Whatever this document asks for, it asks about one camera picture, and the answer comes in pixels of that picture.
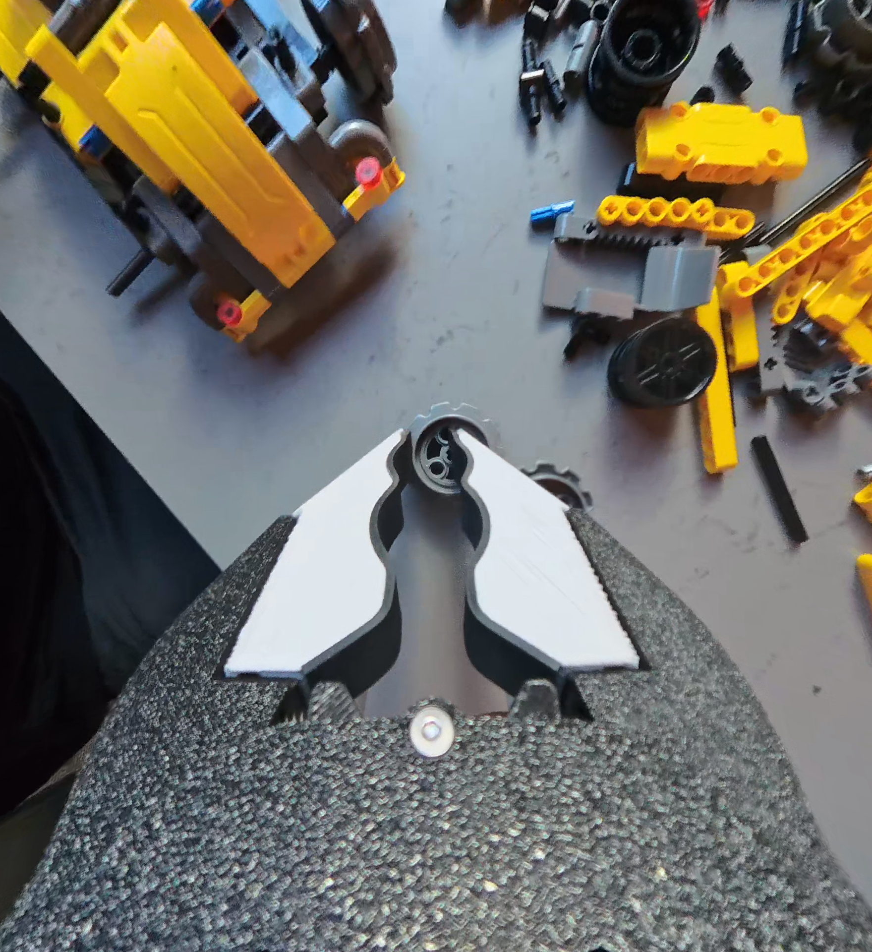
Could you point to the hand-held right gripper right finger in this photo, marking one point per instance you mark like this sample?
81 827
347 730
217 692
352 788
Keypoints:
547 595

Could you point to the pile of building block parts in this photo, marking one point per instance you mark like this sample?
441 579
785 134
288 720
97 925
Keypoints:
800 260

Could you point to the black yellow toy block vehicle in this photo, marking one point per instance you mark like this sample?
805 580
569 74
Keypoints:
183 119

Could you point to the grey toothed toy wheel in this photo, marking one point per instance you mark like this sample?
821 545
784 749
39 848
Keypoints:
555 483
443 457

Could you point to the grey desk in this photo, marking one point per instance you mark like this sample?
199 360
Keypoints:
443 297

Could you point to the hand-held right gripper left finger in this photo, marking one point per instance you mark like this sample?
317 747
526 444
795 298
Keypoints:
317 595

